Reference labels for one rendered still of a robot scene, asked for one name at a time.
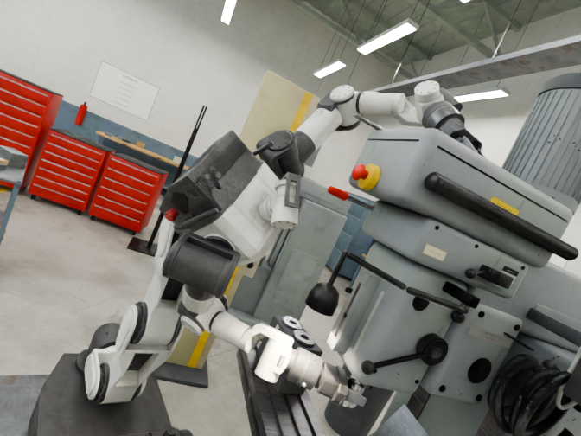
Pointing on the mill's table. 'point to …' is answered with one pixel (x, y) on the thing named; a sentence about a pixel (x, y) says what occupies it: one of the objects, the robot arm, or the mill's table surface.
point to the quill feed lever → (427, 345)
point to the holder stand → (291, 327)
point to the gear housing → (440, 246)
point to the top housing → (414, 176)
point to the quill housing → (398, 321)
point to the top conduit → (458, 195)
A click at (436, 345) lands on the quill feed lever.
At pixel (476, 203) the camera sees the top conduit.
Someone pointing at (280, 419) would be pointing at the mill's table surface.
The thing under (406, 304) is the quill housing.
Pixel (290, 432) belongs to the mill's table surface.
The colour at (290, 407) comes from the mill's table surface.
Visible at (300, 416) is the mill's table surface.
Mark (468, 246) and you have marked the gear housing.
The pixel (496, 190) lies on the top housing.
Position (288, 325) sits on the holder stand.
